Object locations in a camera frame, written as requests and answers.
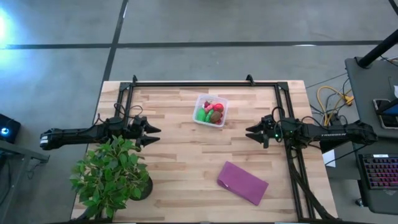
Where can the white paper sheet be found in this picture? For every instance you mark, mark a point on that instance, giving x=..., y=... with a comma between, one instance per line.
x=329, y=158

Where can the grey metal stand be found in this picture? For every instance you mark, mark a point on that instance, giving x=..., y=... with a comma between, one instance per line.
x=25, y=154

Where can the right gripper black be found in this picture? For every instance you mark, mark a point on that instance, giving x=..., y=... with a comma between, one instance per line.
x=273, y=129

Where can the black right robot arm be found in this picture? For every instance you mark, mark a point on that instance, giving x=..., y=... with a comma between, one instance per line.
x=329, y=133

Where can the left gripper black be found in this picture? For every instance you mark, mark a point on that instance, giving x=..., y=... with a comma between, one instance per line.
x=136, y=129

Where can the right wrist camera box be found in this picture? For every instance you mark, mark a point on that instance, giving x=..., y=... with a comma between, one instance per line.
x=270, y=119

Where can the black device with blue light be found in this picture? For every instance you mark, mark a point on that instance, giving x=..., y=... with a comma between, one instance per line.
x=9, y=126

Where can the purple folded cloth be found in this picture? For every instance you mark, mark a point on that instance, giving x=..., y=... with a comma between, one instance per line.
x=242, y=183

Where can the grey side desk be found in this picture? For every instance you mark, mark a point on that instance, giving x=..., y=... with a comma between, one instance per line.
x=367, y=87

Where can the backlit computer keyboard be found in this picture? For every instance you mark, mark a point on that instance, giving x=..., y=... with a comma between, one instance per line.
x=381, y=171

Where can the black plant pot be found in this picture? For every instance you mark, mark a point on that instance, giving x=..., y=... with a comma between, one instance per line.
x=146, y=189

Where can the green toy mango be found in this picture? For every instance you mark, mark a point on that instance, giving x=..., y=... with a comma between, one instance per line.
x=201, y=115

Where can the clear plastic tupperware container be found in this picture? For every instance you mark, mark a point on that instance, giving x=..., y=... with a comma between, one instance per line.
x=225, y=101

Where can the green leafy plant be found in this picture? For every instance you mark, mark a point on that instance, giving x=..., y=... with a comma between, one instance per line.
x=109, y=174

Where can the black metal table frame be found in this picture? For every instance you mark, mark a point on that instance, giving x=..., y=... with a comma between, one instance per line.
x=202, y=84

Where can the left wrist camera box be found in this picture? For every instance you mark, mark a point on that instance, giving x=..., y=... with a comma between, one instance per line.
x=115, y=123

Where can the red toy tomato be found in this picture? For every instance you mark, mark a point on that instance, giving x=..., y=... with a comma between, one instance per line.
x=218, y=107

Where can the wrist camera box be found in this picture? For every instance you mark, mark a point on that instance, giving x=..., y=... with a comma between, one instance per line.
x=270, y=119
x=115, y=123

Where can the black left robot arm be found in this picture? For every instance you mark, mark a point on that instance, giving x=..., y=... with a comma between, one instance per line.
x=81, y=135

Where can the black pole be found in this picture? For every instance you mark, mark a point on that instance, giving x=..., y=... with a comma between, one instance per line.
x=377, y=49

